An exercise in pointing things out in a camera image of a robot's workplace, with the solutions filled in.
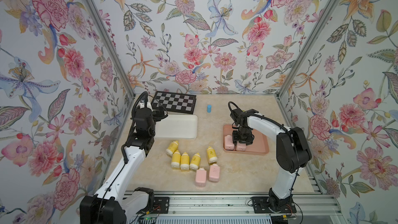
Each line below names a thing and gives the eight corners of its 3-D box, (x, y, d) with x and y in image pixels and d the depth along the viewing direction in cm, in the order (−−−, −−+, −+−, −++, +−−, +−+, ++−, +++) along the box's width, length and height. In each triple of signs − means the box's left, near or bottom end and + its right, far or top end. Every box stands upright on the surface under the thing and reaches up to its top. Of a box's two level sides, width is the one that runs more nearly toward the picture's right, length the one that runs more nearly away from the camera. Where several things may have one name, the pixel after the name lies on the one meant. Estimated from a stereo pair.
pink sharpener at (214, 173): (208, 182, 82) (209, 178, 77) (208, 167, 87) (208, 163, 82) (219, 182, 82) (220, 178, 77) (218, 167, 87) (219, 163, 82)
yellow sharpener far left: (167, 156, 91) (165, 151, 85) (173, 144, 96) (172, 138, 90) (174, 159, 90) (173, 154, 84) (180, 146, 95) (179, 140, 89)
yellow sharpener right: (209, 167, 88) (210, 161, 81) (205, 153, 93) (206, 147, 86) (216, 165, 88) (218, 159, 82) (212, 152, 94) (213, 145, 87)
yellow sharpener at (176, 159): (172, 170, 86) (170, 166, 81) (174, 155, 91) (172, 150, 86) (180, 170, 86) (179, 166, 81) (181, 155, 92) (180, 150, 86)
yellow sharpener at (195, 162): (189, 169, 86) (188, 164, 80) (194, 157, 91) (194, 151, 85) (196, 173, 85) (196, 168, 79) (202, 159, 90) (202, 154, 84)
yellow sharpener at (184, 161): (180, 171, 85) (179, 167, 80) (182, 157, 91) (181, 152, 85) (189, 171, 86) (188, 167, 80) (189, 157, 91) (189, 152, 85)
